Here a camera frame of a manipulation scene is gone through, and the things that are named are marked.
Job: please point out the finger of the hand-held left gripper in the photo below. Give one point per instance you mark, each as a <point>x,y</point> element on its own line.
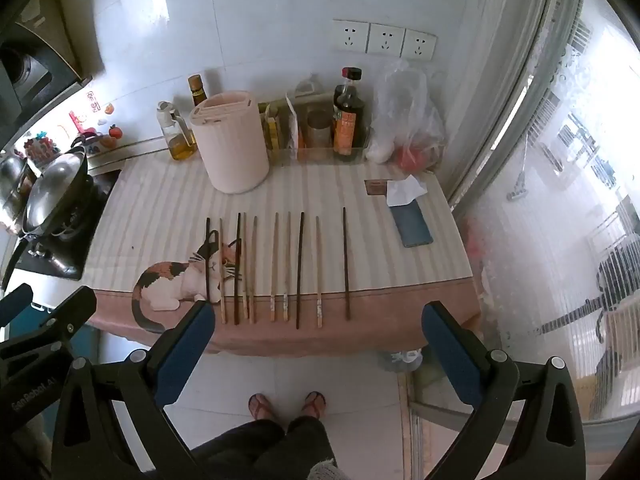
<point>15,302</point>
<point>60,315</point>

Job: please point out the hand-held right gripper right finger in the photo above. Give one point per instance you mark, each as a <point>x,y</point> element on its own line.
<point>450,355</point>

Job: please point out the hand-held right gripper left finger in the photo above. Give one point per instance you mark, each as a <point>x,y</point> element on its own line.
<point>185,355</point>

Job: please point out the dark wooden chopstick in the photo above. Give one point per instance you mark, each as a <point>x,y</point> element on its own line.
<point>345,265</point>
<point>237,270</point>
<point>299,270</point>
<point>207,260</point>

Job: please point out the pink chopstick holder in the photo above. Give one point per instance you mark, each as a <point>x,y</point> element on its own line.
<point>230,150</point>

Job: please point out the small crumpled plastic bag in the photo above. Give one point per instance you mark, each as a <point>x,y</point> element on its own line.
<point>400,358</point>

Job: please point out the black gas stove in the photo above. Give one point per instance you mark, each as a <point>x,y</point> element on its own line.
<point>60,255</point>

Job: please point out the wok with metal lid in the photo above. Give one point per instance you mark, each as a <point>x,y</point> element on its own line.
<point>55,190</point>

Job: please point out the glass sliding door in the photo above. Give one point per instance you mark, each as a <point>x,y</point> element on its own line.
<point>525,260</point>

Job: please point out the steel pot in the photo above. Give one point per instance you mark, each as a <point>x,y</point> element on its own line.
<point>10,180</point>

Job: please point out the person's legs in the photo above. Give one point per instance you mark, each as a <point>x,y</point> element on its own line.
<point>280,450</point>

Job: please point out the person's right foot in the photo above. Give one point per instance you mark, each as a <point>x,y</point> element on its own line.
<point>312,404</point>

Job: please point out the white tissue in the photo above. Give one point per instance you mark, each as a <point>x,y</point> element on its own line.
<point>405,191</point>

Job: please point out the brown card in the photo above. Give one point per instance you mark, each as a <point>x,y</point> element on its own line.
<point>376,187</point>

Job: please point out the red tomato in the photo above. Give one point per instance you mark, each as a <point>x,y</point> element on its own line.
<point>412,157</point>

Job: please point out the striped cat print tablecloth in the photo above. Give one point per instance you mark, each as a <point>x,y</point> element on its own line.
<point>325,185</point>

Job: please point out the white round food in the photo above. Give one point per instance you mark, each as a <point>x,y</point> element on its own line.
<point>380,152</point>

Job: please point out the range hood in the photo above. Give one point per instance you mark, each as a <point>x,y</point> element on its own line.
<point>30,75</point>

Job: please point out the yellow seasoning packet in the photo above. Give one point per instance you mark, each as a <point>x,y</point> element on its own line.
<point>272,127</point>

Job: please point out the tall soy sauce bottle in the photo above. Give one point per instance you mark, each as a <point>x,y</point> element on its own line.
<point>356,130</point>

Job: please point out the white orange seasoning packet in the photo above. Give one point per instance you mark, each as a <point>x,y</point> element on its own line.
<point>294,127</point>

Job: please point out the clear plastic bag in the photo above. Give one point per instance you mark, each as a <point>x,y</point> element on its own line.
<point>407,105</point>

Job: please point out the dark bottle yellow cap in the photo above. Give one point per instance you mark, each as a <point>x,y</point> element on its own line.
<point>197,92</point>

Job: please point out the colourful wall ornament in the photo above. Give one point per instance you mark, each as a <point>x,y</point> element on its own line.
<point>40,145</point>

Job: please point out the orange fruit wall sticker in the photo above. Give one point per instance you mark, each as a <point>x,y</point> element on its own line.
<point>115,131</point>

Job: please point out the red print wall sticker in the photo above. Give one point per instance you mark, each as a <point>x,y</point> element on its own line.
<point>93,102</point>

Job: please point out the white wall socket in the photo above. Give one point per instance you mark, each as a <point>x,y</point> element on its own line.
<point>385,40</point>
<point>351,36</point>
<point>419,44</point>

